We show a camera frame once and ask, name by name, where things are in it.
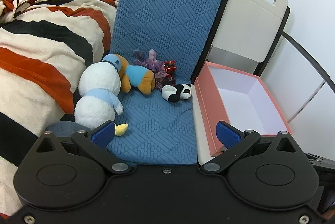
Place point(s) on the white duck plush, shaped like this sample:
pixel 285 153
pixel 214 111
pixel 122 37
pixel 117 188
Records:
pixel 96 82

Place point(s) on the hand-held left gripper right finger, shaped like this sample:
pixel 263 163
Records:
pixel 227 135

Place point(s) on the red figurine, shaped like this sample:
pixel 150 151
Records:
pixel 168 68

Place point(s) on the lavender plush toy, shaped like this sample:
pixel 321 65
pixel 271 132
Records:
pixel 152 55

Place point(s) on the blue textured cushion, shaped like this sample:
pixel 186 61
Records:
pixel 162 4

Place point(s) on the black curved bar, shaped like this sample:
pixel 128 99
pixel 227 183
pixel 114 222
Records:
pixel 308 54

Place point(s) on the pink box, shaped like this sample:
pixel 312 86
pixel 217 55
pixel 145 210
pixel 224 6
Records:
pixel 209 98

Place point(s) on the panda plush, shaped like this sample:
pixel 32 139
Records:
pixel 172 94

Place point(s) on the brown bear plush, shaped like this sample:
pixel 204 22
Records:
pixel 136 73

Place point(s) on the purple ribbon flower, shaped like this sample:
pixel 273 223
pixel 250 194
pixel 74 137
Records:
pixel 159 75

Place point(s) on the striped fleece blanket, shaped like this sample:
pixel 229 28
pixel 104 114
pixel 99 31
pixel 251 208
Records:
pixel 39 43

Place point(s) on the beige plastic panel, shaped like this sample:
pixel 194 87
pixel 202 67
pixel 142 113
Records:
pixel 248 25

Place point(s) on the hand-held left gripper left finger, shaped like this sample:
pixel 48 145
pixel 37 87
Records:
pixel 103 135

